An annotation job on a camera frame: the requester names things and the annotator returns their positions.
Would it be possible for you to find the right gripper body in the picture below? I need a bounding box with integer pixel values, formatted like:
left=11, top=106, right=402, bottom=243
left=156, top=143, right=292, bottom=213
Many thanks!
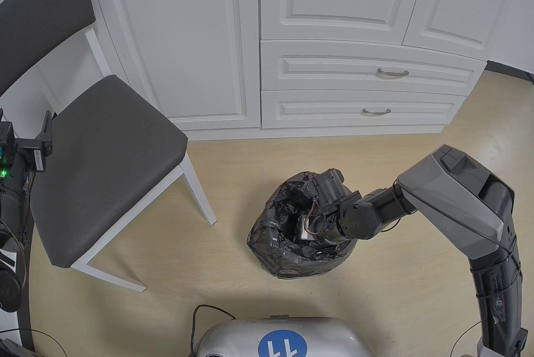
left=300, top=212, right=335, bottom=244

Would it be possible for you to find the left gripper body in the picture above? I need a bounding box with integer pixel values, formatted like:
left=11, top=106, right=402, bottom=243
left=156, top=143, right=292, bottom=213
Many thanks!
left=0, top=136, right=54, bottom=198

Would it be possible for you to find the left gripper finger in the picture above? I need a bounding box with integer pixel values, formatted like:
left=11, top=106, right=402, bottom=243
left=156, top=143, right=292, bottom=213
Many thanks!
left=41, top=109, right=54, bottom=141

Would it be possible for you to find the black plastic bag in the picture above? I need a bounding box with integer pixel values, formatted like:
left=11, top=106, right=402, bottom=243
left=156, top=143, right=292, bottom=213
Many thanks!
left=247, top=170, right=359, bottom=278

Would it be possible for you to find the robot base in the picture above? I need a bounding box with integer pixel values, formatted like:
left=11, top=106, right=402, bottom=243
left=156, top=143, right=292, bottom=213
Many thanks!
left=196, top=317, right=370, bottom=357

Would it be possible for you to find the dark grey cushioned white chair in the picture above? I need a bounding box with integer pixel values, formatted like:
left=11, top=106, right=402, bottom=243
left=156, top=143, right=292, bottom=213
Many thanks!
left=0, top=0, right=218, bottom=292

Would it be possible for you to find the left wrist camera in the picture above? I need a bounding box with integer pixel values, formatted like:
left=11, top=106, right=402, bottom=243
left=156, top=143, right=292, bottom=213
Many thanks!
left=0, top=109, right=18, bottom=159

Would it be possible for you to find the black cable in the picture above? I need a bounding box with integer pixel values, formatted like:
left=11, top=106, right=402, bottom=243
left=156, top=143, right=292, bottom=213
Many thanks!
left=190, top=304, right=239, bottom=357
left=0, top=328, right=68, bottom=357

